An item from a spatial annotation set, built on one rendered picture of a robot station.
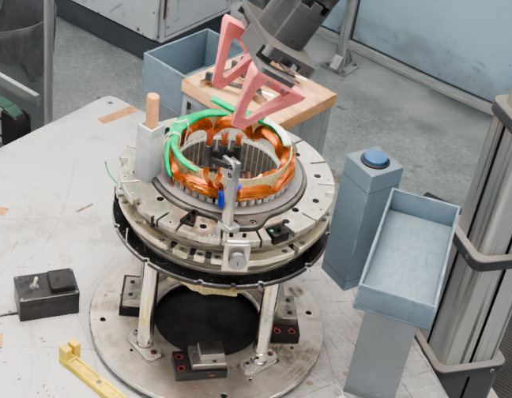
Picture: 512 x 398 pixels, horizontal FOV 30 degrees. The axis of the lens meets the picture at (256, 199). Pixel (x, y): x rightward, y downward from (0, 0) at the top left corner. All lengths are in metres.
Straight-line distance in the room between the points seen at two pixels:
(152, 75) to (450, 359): 0.75
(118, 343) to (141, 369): 0.07
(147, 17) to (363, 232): 2.30
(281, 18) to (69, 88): 2.77
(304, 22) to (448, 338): 0.92
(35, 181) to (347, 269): 0.63
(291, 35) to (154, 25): 2.84
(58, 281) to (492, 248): 0.72
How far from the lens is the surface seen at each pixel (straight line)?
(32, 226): 1.81
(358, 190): 1.63
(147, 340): 1.53
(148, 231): 1.36
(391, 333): 1.47
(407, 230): 1.51
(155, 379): 1.51
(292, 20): 1.00
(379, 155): 1.63
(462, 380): 1.87
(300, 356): 1.58
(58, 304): 1.62
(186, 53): 1.86
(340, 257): 1.72
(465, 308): 1.74
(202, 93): 1.68
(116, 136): 2.06
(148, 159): 1.37
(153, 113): 1.34
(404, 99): 3.97
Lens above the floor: 1.92
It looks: 36 degrees down
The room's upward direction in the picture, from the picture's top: 9 degrees clockwise
